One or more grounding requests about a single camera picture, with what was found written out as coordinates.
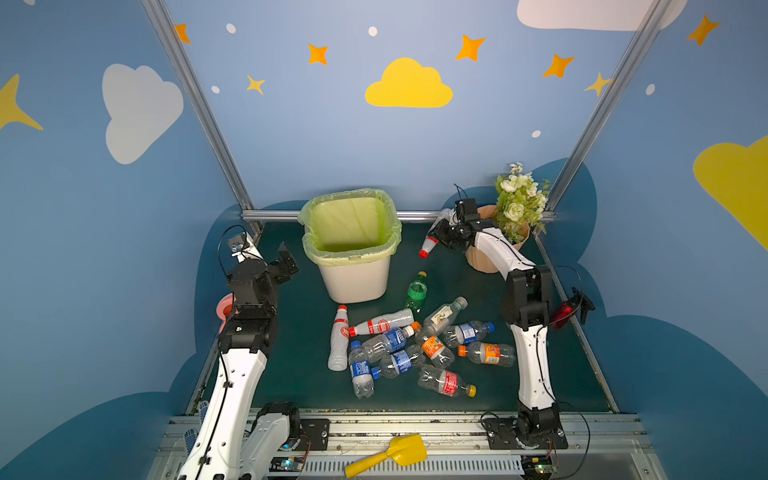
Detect clear bottle yellow cap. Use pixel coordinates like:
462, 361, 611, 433
418, 365, 477, 398

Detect clear bottle blue label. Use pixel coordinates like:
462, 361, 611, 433
362, 326, 416, 363
371, 345, 426, 380
348, 341, 374, 399

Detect clear bottle orange label middle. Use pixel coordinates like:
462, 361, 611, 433
415, 326, 456, 369

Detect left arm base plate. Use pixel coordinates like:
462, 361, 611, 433
286, 418, 331, 452

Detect pink plastic watering can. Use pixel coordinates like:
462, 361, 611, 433
216, 293, 235, 332

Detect yellow plastic shovel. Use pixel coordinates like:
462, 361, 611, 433
344, 434, 428, 478

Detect clear bottle blue label left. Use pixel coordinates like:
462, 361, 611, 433
348, 341, 374, 399

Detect tall white bottle red label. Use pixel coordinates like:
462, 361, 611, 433
327, 305, 349, 372

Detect white bottle red cap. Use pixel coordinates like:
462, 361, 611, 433
418, 208, 453, 259

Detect white perforated cable duct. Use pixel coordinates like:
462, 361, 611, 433
296, 455, 524, 479

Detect green bin liner bag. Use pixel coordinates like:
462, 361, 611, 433
297, 188, 402, 267

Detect white plastic trash bin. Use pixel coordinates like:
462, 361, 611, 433
316, 255, 394, 304

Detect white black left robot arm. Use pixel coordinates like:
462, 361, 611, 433
176, 239, 299, 479

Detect clear bottle blue label upper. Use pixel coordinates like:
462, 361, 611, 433
362, 326, 416, 363

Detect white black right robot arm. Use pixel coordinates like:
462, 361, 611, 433
429, 218, 562, 448

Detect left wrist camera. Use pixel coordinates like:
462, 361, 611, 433
227, 231, 262, 263

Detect clear bottle blue cap right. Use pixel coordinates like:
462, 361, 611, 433
443, 321, 495, 348

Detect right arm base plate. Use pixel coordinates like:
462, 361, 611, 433
479, 416, 569, 450

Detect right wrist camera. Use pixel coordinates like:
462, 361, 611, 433
454, 198, 481, 224

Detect clear bottle white cap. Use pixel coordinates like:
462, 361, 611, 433
420, 296, 468, 337

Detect white artificial flowers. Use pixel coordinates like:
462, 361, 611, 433
493, 162, 551, 244

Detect clear bottle orange cap right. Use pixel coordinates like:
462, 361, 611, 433
458, 341, 516, 368

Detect blue white work glove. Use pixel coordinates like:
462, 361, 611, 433
184, 400, 209, 455

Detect green plastic bottle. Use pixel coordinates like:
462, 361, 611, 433
405, 271, 428, 315

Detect clear bottle blue label lower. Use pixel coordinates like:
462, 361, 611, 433
371, 345, 426, 380

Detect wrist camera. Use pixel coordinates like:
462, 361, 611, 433
454, 198, 481, 224
227, 231, 262, 263

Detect aluminium rear frame rail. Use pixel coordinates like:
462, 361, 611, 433
241, 209, 439, 223

